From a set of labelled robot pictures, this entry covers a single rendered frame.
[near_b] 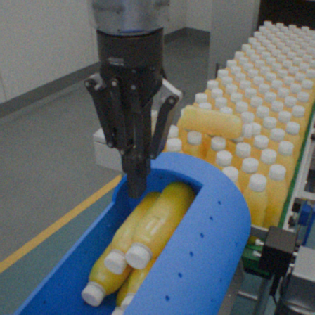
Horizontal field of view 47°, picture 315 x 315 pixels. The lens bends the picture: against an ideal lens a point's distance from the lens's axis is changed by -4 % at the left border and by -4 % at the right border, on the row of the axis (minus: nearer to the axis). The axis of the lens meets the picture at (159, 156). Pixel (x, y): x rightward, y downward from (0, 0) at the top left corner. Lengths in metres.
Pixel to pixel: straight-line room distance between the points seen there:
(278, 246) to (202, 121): 0.38
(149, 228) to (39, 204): 1.96
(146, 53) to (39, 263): 1.89
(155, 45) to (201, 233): 0.31
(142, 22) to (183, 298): 0.36
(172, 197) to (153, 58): 0.35
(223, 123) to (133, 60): 0.63
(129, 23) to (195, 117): 0.67
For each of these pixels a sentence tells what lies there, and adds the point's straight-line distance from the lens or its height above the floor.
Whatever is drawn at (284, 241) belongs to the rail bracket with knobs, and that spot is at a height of 1.00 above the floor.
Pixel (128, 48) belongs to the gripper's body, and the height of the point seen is 1.51.
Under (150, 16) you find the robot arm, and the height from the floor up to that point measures 1.54.
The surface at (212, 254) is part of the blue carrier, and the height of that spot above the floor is 1.18.
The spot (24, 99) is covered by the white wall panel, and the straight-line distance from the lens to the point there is 3.77.
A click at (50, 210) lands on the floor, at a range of 2.50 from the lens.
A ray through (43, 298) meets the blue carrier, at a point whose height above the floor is 1.08.
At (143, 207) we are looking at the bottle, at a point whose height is 1.13.
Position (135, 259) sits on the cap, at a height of 1.15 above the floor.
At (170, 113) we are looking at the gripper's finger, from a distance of 0.44.
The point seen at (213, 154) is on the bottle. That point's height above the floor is 1.06.
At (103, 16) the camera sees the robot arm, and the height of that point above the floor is 1.54.
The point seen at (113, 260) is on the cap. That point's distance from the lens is 0.68.
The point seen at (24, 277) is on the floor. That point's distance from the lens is 2.17.
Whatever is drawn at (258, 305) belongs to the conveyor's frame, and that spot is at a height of 0.29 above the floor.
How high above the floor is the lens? 1.63
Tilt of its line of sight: 35 degrees down
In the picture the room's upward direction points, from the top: straight up
